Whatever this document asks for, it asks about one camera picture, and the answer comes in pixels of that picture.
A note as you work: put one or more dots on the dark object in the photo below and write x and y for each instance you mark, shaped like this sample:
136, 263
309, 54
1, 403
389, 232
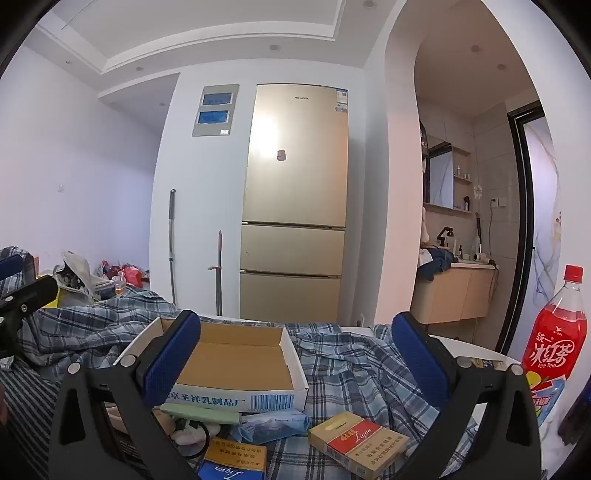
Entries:
571, 415

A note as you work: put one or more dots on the white wall socket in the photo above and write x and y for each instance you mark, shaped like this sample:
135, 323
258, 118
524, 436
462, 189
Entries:
498, 201

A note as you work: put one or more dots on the grey wall panel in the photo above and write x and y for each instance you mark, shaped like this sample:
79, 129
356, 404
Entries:
214, 110

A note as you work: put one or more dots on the blue plaid cloth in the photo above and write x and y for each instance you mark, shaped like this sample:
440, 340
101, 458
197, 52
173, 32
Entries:
16, 251

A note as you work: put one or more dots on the red iced tea bottle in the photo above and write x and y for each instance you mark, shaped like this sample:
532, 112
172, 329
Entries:
554, 341

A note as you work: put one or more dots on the blue wipe packet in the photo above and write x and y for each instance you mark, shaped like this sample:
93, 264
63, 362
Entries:
272, 427

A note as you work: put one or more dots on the dark blue clothing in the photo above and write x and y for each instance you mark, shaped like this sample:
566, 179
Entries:
436, 263

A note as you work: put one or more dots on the grey striped cloth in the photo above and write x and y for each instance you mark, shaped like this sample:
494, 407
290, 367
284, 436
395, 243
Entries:
27, 415

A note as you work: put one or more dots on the mirror cabinet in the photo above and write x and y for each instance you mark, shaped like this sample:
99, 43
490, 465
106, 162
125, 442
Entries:
438, 175

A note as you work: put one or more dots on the black framed glass door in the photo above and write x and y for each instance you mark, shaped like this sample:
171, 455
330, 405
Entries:
542, 207

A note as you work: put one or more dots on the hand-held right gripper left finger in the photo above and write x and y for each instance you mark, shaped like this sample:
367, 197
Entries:
173, 362

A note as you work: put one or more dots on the green flat pack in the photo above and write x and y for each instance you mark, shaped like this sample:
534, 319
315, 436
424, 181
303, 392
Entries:
207, 413

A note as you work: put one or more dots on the gold refrigerator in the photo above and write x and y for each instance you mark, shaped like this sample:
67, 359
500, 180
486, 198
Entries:
295, 207

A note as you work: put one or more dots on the red gold cigarette pack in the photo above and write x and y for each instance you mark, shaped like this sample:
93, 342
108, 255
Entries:
355, 443

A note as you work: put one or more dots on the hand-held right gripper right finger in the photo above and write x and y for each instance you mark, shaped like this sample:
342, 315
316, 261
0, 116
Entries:
420, 364

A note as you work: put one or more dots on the red bags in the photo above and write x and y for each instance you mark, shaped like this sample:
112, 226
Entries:
134, 276

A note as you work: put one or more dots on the white cardboard box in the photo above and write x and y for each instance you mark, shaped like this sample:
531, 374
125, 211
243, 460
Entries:
240, 360

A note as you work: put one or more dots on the white plastic bag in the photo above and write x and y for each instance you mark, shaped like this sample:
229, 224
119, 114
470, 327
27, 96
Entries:
78, 270

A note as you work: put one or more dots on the small clear cup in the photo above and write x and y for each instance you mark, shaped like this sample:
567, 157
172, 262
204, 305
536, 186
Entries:
120, 286

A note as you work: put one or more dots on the blue plaid shirt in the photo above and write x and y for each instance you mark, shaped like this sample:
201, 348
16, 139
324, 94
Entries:
351, 369

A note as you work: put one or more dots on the brown fridge magnet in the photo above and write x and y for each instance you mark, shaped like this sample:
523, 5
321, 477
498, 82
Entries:
281, 155

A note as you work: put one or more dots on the wooden vanity cabinet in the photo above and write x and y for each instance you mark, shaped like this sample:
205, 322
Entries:
452, 295

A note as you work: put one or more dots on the blue cigarette pack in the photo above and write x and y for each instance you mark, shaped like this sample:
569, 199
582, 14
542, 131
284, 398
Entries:
231, 466

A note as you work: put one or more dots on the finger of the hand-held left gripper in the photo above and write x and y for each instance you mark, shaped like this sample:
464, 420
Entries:
25, 314
10, 266

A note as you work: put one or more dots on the black faucet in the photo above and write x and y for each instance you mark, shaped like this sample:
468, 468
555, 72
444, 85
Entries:
444, 232

